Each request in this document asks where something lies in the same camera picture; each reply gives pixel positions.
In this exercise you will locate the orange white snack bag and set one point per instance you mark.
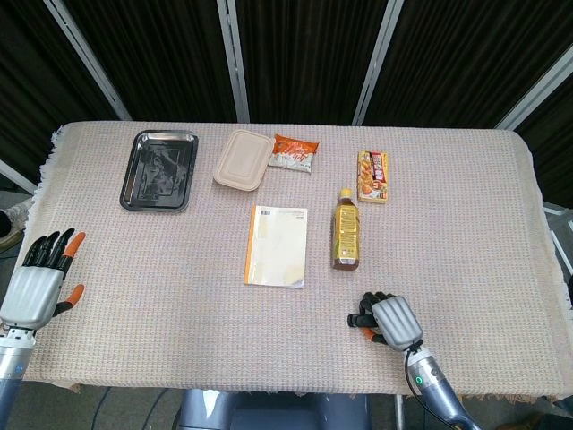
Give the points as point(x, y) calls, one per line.
point(293, 152)

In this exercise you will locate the grey round object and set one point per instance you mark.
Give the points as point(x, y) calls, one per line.
point(15, 219)

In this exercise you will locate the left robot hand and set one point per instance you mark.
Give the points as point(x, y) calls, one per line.
point(31, 295)

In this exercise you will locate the yellow curry box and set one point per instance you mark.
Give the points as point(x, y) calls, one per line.
point(372, 177)

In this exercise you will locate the yellow notebook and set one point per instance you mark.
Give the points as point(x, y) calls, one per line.
point(277, 246)

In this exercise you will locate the beige lidded lunch box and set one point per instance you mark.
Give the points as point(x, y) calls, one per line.
point(242, 161)

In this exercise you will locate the amber tea bottle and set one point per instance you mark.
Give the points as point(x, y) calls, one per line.
point(345, 233)

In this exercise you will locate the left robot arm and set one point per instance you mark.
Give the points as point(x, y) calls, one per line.
point(13, 358)

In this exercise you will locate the black metal tray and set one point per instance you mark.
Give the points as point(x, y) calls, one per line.
point(156, 172)

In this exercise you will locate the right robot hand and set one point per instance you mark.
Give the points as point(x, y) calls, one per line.
point(398, 322)

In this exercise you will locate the white metal frame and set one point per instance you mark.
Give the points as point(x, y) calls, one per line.
point(557, 224)

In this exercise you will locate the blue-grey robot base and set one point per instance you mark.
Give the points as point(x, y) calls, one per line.
point(268, 412)

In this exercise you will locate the grey partition frame post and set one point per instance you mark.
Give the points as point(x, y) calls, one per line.
point(89, 62)
point(233, 62)
point(15, 175)
point(376, 67)
point(537, 89)

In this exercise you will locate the grey metal table leg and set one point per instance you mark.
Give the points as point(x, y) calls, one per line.
point(399, 414)

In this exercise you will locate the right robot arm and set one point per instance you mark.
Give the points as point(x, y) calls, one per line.
point(430, 380)

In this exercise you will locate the beige woven tablecloth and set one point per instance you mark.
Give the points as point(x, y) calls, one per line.
point(179, 291)

